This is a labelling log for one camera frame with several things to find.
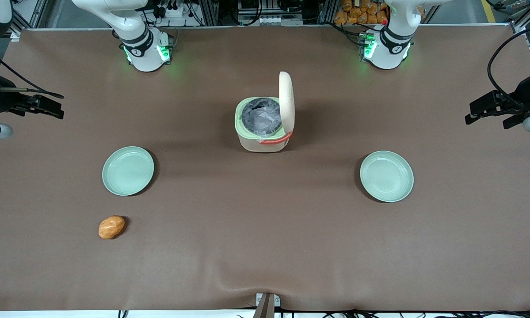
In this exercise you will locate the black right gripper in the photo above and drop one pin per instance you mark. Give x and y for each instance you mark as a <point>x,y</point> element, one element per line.
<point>2,100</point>

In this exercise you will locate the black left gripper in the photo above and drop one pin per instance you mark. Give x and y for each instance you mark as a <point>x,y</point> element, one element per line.
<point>520,96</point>

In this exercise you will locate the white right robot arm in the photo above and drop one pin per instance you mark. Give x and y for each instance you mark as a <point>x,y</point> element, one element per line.
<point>142,44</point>

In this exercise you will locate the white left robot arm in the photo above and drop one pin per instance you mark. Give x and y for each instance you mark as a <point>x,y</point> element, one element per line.
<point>393,46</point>

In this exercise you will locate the pale green round plate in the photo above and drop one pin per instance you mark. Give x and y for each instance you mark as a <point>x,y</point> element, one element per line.
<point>127,171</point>
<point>386,176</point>

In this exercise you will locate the orange-brown potato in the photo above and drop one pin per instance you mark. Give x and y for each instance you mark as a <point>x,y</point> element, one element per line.
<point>111,227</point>

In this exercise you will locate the bag of orange breads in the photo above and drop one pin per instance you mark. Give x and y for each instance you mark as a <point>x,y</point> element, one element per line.
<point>357,13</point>

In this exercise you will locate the white power strip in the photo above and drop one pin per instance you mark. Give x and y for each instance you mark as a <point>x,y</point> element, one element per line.
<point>174,9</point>

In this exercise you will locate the brown table mat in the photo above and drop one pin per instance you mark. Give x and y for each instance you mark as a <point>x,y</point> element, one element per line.
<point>264,243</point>

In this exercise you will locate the aluminium frame profile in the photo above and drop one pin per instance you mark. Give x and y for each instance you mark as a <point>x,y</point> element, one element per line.
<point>528,15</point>
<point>26,20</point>

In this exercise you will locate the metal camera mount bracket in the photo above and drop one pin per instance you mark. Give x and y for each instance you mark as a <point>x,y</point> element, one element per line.
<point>267,304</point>

